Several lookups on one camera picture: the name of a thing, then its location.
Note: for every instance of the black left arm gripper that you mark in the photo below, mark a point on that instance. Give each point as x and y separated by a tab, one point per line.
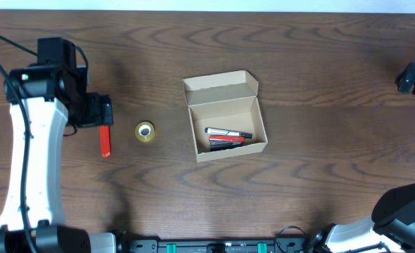
102	114

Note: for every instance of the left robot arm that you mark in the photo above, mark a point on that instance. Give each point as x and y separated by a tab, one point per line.
45	98

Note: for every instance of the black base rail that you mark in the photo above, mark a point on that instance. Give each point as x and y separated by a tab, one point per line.
289	244

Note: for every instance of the yellow clear tape roll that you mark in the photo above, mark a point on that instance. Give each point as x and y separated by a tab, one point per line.
145	131

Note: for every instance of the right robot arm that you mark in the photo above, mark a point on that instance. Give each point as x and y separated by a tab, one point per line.
390	228

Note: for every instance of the red black stapler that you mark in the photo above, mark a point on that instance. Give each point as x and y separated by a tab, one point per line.
225	142

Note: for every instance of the brown cardboard box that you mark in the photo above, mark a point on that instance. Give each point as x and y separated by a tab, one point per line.
225	101

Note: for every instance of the black white marker pen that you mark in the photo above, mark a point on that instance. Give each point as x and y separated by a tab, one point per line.
225	132

